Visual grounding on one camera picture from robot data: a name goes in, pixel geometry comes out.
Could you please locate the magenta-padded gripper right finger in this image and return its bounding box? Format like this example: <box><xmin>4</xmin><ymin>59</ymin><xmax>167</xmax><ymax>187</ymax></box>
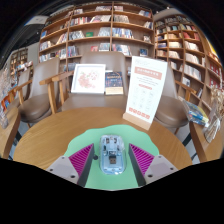
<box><xmin>128</xmin><ymin>143</ymin><xmax>179</xmax><ymax>188</ymax></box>

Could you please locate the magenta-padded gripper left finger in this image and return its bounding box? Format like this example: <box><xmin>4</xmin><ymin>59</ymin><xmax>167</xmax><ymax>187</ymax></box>
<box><xmin>45</xmin><ymin>143</ymin><xmax>96</xmax><ymax>188</ymax></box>

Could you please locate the transparent light blue computer mouse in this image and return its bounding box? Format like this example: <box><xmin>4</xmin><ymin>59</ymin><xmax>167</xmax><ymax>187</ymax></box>
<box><xmin>99</xmin><ymin>134</ymin><xmax>127</xmax><ymax>176</ymax></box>

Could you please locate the green blob-shaped mouse pad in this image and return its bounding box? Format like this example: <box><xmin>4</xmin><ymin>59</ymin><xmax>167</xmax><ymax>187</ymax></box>
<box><xmin>63</xmin><ymin>124</ymin><xmax>160</xmax><ymax>191</ymax></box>

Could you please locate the brown upholstered wooden armchair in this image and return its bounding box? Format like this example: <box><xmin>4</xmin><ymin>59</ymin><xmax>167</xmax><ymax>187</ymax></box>
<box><xmin>4</xmin><ymin>66</ymin><xmax>34</xmax><ymax>111</ymax></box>
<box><xmin>14</xmin><ymin>57</ymin><xmax>68</xmax><ymax>129</ymax></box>
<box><xmin>154</xmin><ymin>64</ymin><xmax>198</xmax><ymax>134</ymax></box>
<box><xmin>51</xmin><ymin>50</ymin><xmax>131</xmax><ymax>113</ymax></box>

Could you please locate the stack of colourful magazines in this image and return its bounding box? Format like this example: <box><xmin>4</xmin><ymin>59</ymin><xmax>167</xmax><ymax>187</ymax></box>
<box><xmin>181</xmin><ymin>99</ymin><xmax>211</xmax><ymax>128</ymax></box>

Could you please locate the white red sign wooden base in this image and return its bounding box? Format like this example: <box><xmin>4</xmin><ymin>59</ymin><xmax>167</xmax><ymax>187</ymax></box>
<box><xmin>122</xmin><ymin>55</ymin><xmax>169</xmax><ymax>131</ymax></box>

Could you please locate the glass vase with pale flowers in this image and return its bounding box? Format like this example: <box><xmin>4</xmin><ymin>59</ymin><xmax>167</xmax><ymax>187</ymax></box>
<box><xmin>203</xmin><ymin>88</ymin><xmax>224</xmax><ymax>144</ymax></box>

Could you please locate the white framed floral picture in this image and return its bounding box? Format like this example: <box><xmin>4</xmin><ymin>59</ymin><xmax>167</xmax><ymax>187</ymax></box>
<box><xmin>70</xmin><ymin>63</ymin><xmax>107</xmax><ymax>95</ymax></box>

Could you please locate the dark blue book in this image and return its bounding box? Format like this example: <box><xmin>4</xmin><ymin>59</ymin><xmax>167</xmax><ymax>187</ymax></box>
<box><xmin>104</xmin><ymin>70</ymin><xmax>125</xmax><ymax>96</ymax></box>

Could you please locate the small distant wooden bookshelf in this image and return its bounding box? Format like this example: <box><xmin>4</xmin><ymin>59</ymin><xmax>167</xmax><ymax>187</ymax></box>
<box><xmin>9</xmin><ymin>46</ymin><xmax>29</xmax><ymax>76</ymax></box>

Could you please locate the curved wooden bookshelf unit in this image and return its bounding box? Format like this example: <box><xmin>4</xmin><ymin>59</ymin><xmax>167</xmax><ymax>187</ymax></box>
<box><xmin>153</xmin><ymin>14</ymin><xmax>224</xmax><ymax>114</ymax></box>

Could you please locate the tall wooden bookshelf unit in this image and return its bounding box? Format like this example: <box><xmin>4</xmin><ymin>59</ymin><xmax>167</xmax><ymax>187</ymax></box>
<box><xmin>38</xmin><ymin>2</ymin><xmax>156</xmax><ymax>73</ymax></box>

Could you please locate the white hanging ceiling panel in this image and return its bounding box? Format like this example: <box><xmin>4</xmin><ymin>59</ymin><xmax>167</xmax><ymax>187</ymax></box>
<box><xmin>24</xmin><ymin>14</ymin><xmax>49</xmax><ymax>27</ymax></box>

